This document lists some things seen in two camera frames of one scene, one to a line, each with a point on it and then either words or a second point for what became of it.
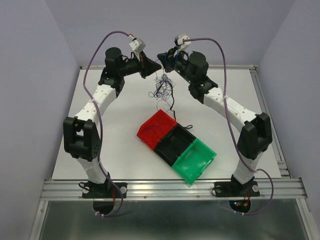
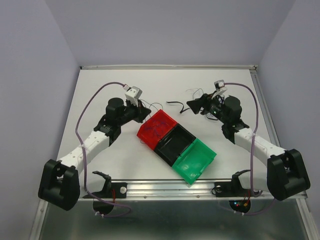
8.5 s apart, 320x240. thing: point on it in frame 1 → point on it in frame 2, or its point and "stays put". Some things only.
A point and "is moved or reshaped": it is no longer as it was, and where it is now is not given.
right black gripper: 167,58 → 205,101
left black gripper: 149,65 → 141,111
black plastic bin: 173,144 stays put
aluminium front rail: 171,189 stays put
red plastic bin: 153,131 stays put
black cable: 187,126 → 182,110
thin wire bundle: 163,86 is moved or reshaped
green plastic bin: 194,162 stays put
